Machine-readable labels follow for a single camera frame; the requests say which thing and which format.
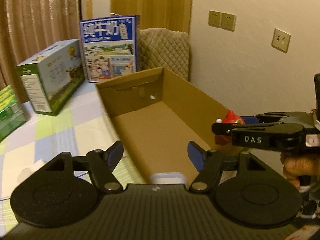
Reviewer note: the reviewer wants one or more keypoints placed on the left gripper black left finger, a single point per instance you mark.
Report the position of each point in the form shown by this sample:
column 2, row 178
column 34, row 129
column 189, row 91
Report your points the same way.
column 100, row 165

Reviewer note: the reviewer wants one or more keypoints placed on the wooden door panel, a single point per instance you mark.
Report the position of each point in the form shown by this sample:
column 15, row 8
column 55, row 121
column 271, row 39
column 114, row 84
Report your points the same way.
column 171, row 14

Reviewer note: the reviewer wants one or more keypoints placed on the blue white milk box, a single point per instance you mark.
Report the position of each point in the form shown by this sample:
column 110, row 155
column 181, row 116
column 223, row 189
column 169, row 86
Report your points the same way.
column 110, row 46

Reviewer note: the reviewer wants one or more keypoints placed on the green white milk carton box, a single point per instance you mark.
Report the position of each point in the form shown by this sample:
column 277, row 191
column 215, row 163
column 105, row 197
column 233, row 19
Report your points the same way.
column 51, row 76

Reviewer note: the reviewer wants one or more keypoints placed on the brown curtain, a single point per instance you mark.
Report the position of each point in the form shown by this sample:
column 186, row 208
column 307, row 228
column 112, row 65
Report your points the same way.
column 29, row 26

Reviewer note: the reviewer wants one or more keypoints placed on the green shrink-wrapped carton pack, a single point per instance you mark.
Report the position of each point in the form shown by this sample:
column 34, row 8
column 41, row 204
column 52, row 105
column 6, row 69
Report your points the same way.
column 12, row 115

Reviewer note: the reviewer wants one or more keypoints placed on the red cartoon figure toy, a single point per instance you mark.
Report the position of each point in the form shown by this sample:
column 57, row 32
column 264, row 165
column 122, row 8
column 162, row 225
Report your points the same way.
column 222, row 127

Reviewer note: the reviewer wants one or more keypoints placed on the open brown cardboard box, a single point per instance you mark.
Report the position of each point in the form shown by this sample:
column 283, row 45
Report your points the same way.
column 155, row 114

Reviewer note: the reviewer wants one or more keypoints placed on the wall socket pair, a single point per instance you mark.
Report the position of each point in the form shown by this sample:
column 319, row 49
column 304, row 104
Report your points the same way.
column 222, row 20

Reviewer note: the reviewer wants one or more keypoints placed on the single wall outlet plate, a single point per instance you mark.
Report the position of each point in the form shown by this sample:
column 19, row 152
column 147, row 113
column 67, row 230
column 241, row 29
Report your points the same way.
column 281, row 40

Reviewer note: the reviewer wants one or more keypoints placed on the person's right hand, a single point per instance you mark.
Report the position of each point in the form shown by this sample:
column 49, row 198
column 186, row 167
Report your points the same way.
column 295, row 166

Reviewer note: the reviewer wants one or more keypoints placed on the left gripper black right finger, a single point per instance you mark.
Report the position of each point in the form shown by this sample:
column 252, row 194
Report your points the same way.
column 208, row 164

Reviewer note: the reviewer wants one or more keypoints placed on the beige quilted chair cover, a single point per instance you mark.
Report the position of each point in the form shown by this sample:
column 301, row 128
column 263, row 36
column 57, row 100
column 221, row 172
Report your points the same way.
column 161, row 47

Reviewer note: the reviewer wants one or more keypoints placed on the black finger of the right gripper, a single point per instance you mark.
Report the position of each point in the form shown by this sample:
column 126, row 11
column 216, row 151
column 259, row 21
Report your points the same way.
column 274, row 127
column 285, row 117

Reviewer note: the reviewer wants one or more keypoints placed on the white power plug adapter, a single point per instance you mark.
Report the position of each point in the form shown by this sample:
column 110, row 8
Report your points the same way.
column 28, row 171

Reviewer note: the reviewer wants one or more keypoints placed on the checkered pastel tablecloth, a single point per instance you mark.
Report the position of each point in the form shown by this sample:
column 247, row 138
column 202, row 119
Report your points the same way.
column 80, row 127

